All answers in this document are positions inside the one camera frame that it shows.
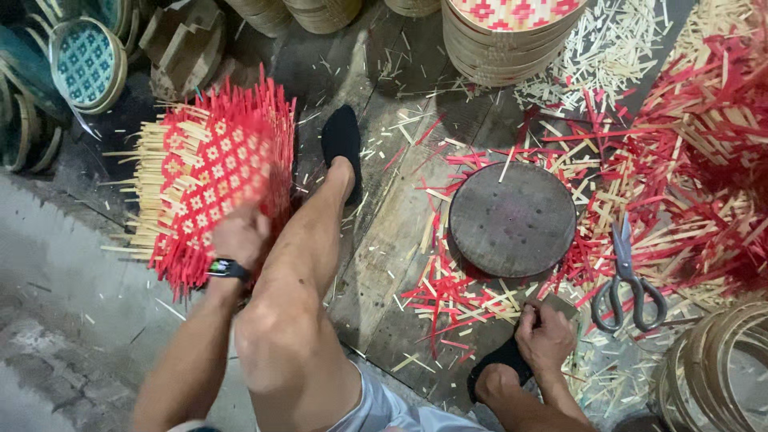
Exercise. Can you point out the person's left hand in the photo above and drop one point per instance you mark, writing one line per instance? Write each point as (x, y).
(239, 235)

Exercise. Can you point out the person's right hand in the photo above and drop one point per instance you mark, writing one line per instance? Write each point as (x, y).
(545, 339)

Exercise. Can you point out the person's right fingers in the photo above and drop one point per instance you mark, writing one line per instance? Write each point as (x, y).
(529, 315)

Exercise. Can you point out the person's left fingers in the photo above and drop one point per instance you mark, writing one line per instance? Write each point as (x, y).
(255, 219)

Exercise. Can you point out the red and tan woven bamboo mat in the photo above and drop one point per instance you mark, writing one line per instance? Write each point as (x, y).
(213, 174)

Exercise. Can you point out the black wristband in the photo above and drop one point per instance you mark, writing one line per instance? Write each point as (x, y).
(228, 268)

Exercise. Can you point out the black shoe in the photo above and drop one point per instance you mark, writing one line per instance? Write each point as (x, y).
(341, 144)
(498, 363)

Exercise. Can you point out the person's leg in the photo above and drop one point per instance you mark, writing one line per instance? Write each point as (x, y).
(300, 288)
(510, 402)

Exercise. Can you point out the round dark wooden board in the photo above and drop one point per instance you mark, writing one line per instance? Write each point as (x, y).
(512, 219)

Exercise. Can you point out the large metal scissors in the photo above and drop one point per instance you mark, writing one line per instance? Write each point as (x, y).
(627, 282)

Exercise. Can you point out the grey shorts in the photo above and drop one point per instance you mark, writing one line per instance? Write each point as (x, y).
(396, 411)

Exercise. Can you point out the pile of wooden blocks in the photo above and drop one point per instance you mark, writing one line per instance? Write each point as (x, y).
(186, 51)

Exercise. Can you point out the heap of red and tan bamboo offcuts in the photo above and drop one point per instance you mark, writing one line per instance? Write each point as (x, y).
(654, 180)

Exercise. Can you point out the stack of bamboo basket rims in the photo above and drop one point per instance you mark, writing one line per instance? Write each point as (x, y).
(714, 366)

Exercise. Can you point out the stack of tan bamboo baskets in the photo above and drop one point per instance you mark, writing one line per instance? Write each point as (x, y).
(300, 15)

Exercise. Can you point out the blue patterned woven bamboo lid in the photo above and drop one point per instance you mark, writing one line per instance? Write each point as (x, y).
(89, 65)

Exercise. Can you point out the heap of blue bamboo baskets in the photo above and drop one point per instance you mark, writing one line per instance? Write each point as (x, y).
(36, 84)

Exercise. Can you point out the stack of red patterned bamboo baskets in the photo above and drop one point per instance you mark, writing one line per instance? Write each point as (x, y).
(510, 36)

